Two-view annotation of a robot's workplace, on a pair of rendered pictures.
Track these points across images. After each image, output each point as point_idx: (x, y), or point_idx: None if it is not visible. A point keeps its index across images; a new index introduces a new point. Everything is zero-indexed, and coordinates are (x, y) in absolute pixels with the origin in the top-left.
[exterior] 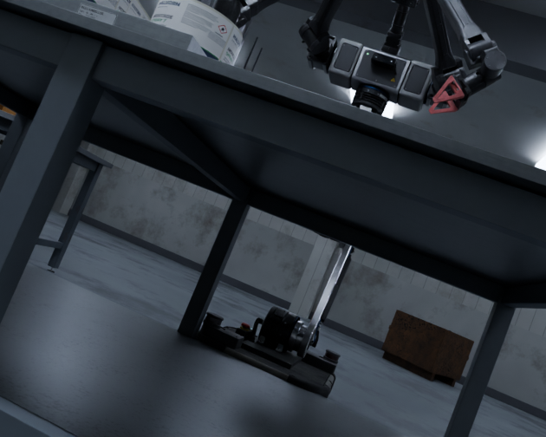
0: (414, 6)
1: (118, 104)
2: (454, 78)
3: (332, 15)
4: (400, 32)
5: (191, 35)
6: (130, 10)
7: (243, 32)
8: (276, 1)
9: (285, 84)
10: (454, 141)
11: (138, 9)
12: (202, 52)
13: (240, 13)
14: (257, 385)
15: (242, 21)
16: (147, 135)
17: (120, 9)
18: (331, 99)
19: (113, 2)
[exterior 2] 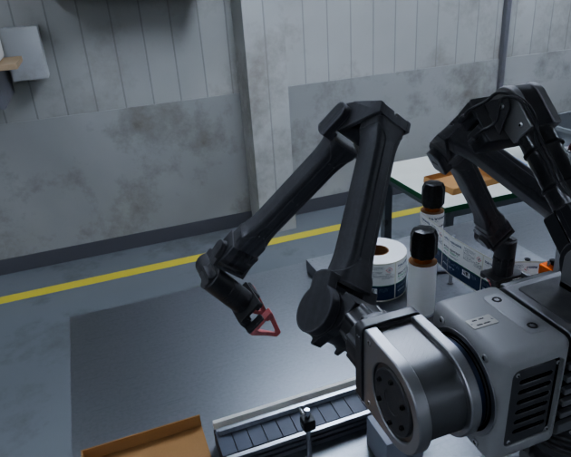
0: (473, 150)
1: None
2: None
3: (536, 205)
4: (551, 209)
5: (306, 259)
6: (450, 246)
7: (557, 251)
8: (478, 212)
9: (254, 274)
10: (192, 288)
11: (456, 243)
12: (311, 267)
13: (412, 238)
14: None
15: (479, 240)
16: None
17: (445, 245)
18: (237, 277)
19: (440, 241)
